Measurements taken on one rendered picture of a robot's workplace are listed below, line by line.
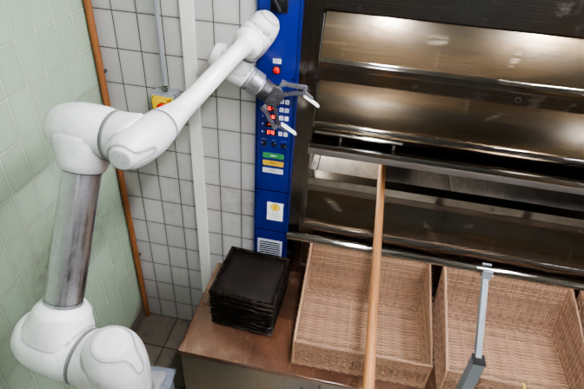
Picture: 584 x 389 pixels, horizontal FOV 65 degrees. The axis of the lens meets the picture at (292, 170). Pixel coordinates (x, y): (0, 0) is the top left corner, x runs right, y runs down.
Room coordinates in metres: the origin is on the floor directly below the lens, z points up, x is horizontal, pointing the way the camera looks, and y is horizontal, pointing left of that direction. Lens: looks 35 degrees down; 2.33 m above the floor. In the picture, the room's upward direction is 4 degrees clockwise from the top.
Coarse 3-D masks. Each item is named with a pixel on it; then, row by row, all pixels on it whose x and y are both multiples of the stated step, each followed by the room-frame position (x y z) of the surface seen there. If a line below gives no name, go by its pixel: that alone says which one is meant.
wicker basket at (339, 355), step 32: (320, 256) 1.54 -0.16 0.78; (352, 256) 1.53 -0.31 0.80; (384, 256) 1.51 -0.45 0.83; (320, 288) 1.49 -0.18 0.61; (352, 288) 1.48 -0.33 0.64; (384, 288) 1.47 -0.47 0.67; (320, 320) 1.32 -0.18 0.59; (352, 320) 1.33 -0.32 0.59; (416, 320) 1.36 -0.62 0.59; (320, 352) 1.09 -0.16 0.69; (352, 352) 1.08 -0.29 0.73; (384, 352) 1.18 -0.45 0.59; (416, 352) 1.19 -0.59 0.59; (416, 384) 1.04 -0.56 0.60
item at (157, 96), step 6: (156, 90) 1.67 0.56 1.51; (162, 90) 1.67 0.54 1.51; (174, 90) 1.68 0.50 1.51; (180, 90) 1.69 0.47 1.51; (156, 96) 1.63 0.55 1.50; (162, 96) 1.63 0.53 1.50; (168, 96) 1.63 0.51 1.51; (174, 96) 1.63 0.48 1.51; (156, 102) 1.63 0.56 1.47; (162, 102) 1.63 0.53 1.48
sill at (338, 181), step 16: (320, 176) 1.62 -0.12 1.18; (336, 176) 1.62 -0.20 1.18; (352, 176) 1.63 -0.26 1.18; (368, 192) 1.57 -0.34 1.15; (384, 192) 1.56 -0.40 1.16; (400, 192) 1.55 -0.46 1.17; (416, 192) 1.55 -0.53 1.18; (432, 192) 1.56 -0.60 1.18; (448, 192) 1.57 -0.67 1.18; (480, 208) 1.50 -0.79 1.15; (496, 208) 1.49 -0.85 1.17; (512, 208) 1.48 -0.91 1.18; (528, 208) 1.49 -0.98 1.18; (544, 208) 1.50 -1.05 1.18; (560, 208) 1.51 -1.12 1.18; (576, 224) 1.44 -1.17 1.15
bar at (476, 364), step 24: (312, 240) 1.23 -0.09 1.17; (336, 240) 1.23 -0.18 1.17; (432, 264) 1.17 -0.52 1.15; (456, 264) 1.16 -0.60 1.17; (480, 264) 1.16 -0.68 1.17; (480, 288) 1.12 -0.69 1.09; (576, 288) 1.09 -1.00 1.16; (480, 312) 1.05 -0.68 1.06; (480, 336) 0.99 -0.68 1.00; (480, 360) 0.93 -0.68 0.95
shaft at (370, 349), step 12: (384, 168) 1.67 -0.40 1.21; (384, 180) 1.59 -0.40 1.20; (372, 264) 1.10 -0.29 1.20; (372, 276) 1.04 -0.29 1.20; (372, 288) 0.99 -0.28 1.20; (372, 300) 0.94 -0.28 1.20; (372, 312) 0.90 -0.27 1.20; (372, 324) 0.85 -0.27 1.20; (372, 336) 0.81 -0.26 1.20; (372, 348) 0.77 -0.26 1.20; (372, 360) 0.74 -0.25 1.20; (372, 372) 0.70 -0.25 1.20; (372, 384) 0.67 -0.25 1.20
